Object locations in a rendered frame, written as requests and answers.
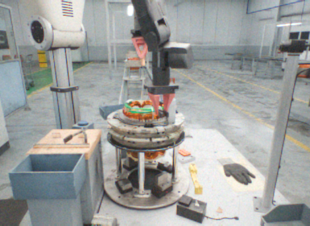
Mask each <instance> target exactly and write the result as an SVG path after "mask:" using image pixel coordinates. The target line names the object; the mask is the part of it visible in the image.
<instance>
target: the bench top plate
mask: <svg viewBox="0 0 310 226"><path fill-rule="evenodd" d="M190 133H191V134H192V136H193V139H184V142H182V143H181V144H180V148H179V145H178V149H186V151H189V152H190V153H191V155H193V156H195V157H196V159H195V161H192V162H189V163H184V164H183V165H182V164H181V163H180V162H178V165H180V166H181V167H182V168H183V169H184V170H185V171H186V172H187V174H188V175H189V180H190V186H189V189H188V190H187V192H186V193H185V196H190V197H193V196H194V197H193V198H194V199H197V197H198V200H200V201H202V202H207V207H206V216H208V217H212V218H216V219H220V218H224V217H227V218H233V217H235V216H237V217H238V218H239V220H236V219H234V218H233V219H227V218H224V219H221V220H214V219H210V218H208V217H205V218H204V220H203V221H202V223H197V222H195V221H193V220H189V219H187V218H185V217H181V216H179V215H177V214H176V205H177V203H178V201H179V200H178V201H176V202H173V203H172V204H169V205H166V206H163V207H155V208H149V209H141V208H135V207H128V206H125V205H122V204H119V203H118V202H115V201H114V200H113V199H112V198H110V197H109V196H108V195H107V193H106V192H105V193H104V197H103V200H102V203H101V205H100V211H99V213H98V214H107V215H115V216H116V219H117V221H118V223H120V226H221V225H222V226H261V225H260V220H261V217H260V216H261V215H263V214H265V213H259V212H256V211H254V207H253V200H252V197H253V196H257V197H260V198H262V195H263V191H264V190H261V191H248V192H235V191H234V190H232V188H231V187H230V185H229V184H228V183H227V181H226V179H224V177H223V175H221V173H220V172H219V171H218V170H217V169H216V167H215V166H222V164H221V163H220V162H219V161H218V159H221V158H222V157H233V158H234V159H235V160H236V161H240V160H239V159H238V158H237V156H240V155H241V156H242V157H243V158H244V160H246V161H247V163H248V164H250V165H251V166H252V167H253V168H254V170H257V169H256V168H255V167H254V166H253V165H252V164H251V163H250V162H249V161H248V160H247V159H246V158H245V157H244V156H243V155H242V154H241V153H240V152H239V151H238V150H237V149H236V148H234V146H233V145H232V144H231V143H230V142H228V140H227V139H225V137H223V136H222V134H221V133H219V131H217V130H216V129H215V128H212V129H197V130H190ZM183 145H185V146H186V147H183ZM171 151H173V148H172V149H169V150H167V152H166V154H165V156H164V157H161V158H162V159H168V160H170V161H173V158H172V157H171V156H170V155H169V152H171ZM238 154H239V155H238ZM102 163H103V171H104V176H105V174H106V173H107V171H109V170H110V169H111V168H112V167H113V166H114V165H116V150H115V149H114V150H112V151H110V152H108V153H106V154H104V156H102ZM190 163H195V165H196V168H197V174H196V177H197V178H198V182H199V184H200V185H202V187H203V188H202V194H197V195H195V193H194V191H195V186H194V183H193V181H192V177H191V175H190V172H189V165H190ZM210 165H211V166H210ZM257 172H258V173H260V172H259V171H258V170H257ZM257 175H258V176H259V177H260V178H261V179H263V181H264V182H265V179H266V178H265V177H264V176H263V175H262V174H261V173H260V174H257ZM201 176H203V177H201ZM212 185H213V186H212ZM212 187H213V188H212ZM208 200H209V201H208ZM274 200H276V201H277V203H278V204H290V202H289V201H287V199H286V198H284V196H283V195H281V193H280V192H279V191H278V190H277V189H275V192H274ZM220 202H221V203H220ZM218 207H220V208H221V209H222V210H223V213H222V212H217V209H218ZM179 218H180V219H179ZM175 219H176V220H175ZM212 220H213V221H212ZM220 223H221V224H220Z"/></svg>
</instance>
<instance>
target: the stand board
mask: <svg viewBox="0 0 310 226"><path fill-rule="evenodd" d="M78 131H81V130H52V131H50V132H49V133H48V134H47V135H46V136H45V137H44V138H43V139H41V140H40V141H39V142H38V143H64V142H63V139H64V138H65V137H67V136H68V135H70V134H74V133H77V132H78ZM85 132H86V133H87V143H90V148H32V149H30V151H28V152H27V153H26V156H27V155H28V154H29V153H84V154H85V160H89V159H90V156H91V154H92V153H93V150H94V148H95V147H96V144H97V143H98V141H99V139H100V137H101V135H102V130H86V131H85ZM52 133H61V138H53V136H52ZM84 142H85V138H78V135H76V136H74V137H73V139H71V140H70V141H69V142H67V143H84Z"/></svg>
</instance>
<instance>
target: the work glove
mask: <svg viewBox="0 0 310 226"><path fill-rule="evenodd" d="M218 161H219V162H220V163H221V164H222V166H223V170H224V173H225V175H226V176H227V177H230V176H231V175H232V176H234V177H235V178H236V179H237V180H238V182H240V183H241V184H244V185H248V183H251V182H252V181H251V178H250V176H251V177H252V178H254V179H255V178H256V176H255V175H254V174H253V173H251V172H250V171H249V170H247V168H245V167H244V166H243V165H241V164H239V163H235V162H234V161H232V160H231V158H229V157H228V158H221V159H218Z"/></svg>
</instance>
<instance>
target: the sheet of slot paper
mask: <svg viewBox="0 0 310 226"><path fill-rule="evenodd" d="M230 158H231V160H232V161H234V162H235V163H239V164H241V165H243V166H244V167H245V168H247V170H249V171H250V172H251V173H253V174H254V175H255V176H256V178H255V179H254V178H252V177H251V176H250V178H251V181H252V182H251V183H248V185H244V184H241V183H240V182H238V180H237V179H236V178H235V177H234V176H232V175H231V176H230V177H227V176H226V175H225V173H224V170H223V166H215V167H216V169H217V170H218V171H219V172H220V173H221V175H223V177H224V179H226V181H227V183H228V184H229V185H230V187H231V188H232V190H234V191H235V192H248V191H261V190H264V181H263V179H261V178H260V177H259V176H258V175H257V174H260V173H258V172H257V170H254V168H253V167H252V166H251V165H250V164H248V163H247V161H246V160H244V158H243V157H242V156H241V155H240V156H237V158H238V159H239V160H240V161H236V160H235V159H234V158H233V157H230Z"/></svg>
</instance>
